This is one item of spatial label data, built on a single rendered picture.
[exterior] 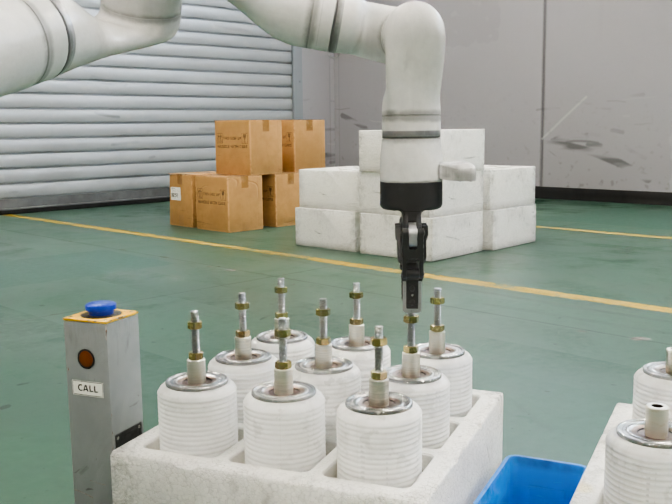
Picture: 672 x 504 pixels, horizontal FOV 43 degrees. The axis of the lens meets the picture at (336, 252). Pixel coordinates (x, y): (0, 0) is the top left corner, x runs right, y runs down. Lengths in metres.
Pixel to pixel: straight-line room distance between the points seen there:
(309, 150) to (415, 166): 4.02
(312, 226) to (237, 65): 3.38
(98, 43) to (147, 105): 5.75
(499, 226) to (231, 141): 1.66
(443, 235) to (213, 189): 1.57
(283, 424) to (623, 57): 5.57
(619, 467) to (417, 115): 0.44
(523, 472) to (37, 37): 0.80
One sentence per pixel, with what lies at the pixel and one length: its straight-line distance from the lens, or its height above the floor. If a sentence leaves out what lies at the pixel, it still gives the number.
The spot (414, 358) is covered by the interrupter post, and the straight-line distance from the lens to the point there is 1.06.
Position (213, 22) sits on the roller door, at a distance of 7.09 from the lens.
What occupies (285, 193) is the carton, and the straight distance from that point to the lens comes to 4.85.
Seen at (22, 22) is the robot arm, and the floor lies 0.65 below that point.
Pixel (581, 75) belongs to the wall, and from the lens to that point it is 6.51.
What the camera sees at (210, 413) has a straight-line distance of 1.03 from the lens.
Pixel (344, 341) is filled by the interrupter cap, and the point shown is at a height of 0.25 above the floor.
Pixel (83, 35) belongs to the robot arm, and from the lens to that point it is 0.89.
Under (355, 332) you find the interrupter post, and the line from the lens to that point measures 1.20.
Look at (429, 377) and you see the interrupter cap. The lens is 1.06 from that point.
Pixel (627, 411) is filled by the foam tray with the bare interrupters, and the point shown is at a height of 0.18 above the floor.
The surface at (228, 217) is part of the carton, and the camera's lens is 4.60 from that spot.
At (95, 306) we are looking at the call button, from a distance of 1.16.
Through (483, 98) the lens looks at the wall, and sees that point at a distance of 6.95.
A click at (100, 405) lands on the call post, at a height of 0.20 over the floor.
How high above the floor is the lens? 0.56
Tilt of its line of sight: 8 degrees down
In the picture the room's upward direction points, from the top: 1 degrees counter-clockwise
